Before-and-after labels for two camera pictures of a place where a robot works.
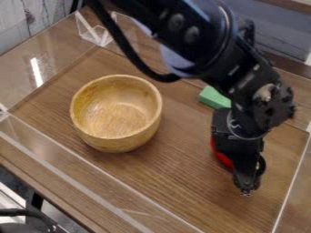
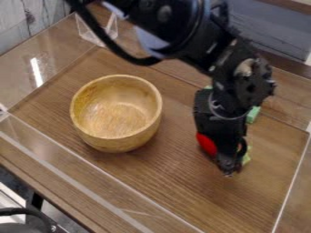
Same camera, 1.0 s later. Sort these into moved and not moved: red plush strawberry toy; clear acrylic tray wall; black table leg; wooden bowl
Moved: red plush strawberry toy
Not moved: clear acrylic tray wall; black table leg; wooden bowl
